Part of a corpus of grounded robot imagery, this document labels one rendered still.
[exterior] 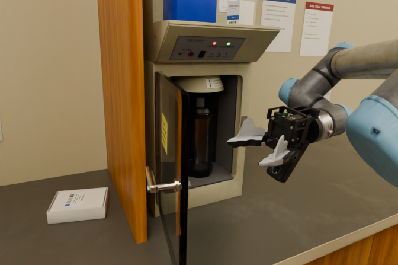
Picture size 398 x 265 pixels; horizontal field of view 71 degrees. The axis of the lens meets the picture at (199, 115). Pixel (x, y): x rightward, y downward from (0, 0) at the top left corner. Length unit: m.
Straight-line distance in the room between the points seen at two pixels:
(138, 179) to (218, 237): 0.29
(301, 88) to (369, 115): 0.39
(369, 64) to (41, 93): 1.02
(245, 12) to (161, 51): 0.24
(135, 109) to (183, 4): 0.26
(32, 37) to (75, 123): 0.34
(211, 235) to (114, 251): 0.26
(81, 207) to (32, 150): 0.38
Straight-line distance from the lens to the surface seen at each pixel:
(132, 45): 0.65
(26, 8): 1.16
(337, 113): 0.74
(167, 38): 0.67
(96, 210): 0.93
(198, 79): 0.85
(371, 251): 1.22
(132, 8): 0.65
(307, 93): 0.78
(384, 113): 0.41
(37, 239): 0.93
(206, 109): 0.90
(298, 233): 0.92
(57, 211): 0.95
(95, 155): 1.25
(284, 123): 0.58
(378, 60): 0.62
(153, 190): 0.54
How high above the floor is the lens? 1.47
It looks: 15 degrees down
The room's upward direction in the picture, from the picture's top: 2 degrees clockwise
